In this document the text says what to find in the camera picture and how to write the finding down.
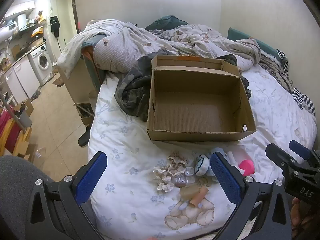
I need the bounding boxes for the brown cardboard tube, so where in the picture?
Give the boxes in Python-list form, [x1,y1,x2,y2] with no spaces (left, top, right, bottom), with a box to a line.
[189,186,209,207]

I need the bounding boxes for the checked teddy print quilt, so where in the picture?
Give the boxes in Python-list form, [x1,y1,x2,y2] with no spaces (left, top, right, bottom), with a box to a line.
[57,19,262,78]

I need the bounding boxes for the black slipper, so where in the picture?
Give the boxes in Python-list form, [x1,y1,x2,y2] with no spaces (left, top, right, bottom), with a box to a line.
[78,125,92,147]

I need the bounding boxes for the beige lace cloth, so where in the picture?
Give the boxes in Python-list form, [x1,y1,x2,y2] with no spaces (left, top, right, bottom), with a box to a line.
[152,151,192,193]

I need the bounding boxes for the person's right hand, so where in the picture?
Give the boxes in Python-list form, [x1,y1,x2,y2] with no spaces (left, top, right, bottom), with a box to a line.
[290,197,310,232]

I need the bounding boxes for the dark green pillow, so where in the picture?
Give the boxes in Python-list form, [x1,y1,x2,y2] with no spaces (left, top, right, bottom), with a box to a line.
[144,15,188,31]

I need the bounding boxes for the teal pillow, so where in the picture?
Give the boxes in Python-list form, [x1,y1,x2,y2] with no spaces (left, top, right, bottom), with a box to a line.
[227,27,282,60]

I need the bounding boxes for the black white striped cloth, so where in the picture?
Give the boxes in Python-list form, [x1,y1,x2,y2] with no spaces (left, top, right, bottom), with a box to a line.
[291,87,317,117]

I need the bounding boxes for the camouflage jacket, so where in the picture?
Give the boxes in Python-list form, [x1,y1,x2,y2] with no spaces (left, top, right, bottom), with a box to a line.
[114,49,252,123]

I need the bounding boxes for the person's grey trouser leg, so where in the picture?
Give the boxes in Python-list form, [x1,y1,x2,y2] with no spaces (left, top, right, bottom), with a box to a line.
[0,155,57,230]

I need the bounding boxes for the clear plastic packet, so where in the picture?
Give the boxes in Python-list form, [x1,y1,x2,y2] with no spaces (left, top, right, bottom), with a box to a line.
[174,175,188,187]

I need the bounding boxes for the white floral bed sheet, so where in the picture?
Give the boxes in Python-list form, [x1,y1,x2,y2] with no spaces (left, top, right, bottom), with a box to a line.
[87,62,318,238]

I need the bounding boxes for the black white patterned blanket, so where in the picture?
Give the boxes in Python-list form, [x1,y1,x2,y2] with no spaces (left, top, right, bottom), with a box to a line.
[259,50,294,94]

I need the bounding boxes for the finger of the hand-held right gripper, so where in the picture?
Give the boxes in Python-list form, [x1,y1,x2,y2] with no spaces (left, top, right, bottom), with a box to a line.
[265,143,298,178]
[289,140,313,162]

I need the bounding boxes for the light blue plush bunny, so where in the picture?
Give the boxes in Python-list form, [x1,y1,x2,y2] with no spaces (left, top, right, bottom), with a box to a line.
[194,147,237,178]

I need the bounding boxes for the white washing machine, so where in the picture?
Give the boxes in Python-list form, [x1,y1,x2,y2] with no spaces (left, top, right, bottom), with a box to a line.
[27,44,53,85]

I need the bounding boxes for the white kitchen cabinet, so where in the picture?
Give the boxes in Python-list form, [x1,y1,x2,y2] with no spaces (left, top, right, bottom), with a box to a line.
[4,60,41,101]

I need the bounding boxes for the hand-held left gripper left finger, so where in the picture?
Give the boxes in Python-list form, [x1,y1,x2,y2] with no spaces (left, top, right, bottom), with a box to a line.
[26,151,108,240]

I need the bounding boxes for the large cardboard box beside bed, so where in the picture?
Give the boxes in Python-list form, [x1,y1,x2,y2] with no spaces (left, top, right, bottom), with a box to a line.
[58,57,100,107]

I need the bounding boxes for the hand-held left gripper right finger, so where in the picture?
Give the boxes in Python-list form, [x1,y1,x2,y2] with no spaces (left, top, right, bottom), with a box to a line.
[211,152,292,240]

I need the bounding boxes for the black hanging garment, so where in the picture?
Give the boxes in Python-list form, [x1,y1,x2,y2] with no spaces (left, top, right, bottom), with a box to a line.
[50,15,61,38]

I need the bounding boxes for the pink silicone cup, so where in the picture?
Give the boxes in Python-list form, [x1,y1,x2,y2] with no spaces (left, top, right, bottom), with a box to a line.
[239,159,255,177]

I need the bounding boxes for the pink red cloth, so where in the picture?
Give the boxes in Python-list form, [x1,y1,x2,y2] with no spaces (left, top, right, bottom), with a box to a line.
[0,110,22,153]

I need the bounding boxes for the grey plastic bin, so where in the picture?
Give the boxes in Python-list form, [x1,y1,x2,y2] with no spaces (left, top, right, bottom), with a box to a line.
[15,110,33,129]

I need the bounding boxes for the white water heater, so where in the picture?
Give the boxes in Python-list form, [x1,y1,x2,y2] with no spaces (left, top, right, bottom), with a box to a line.
[16,14,27,29]

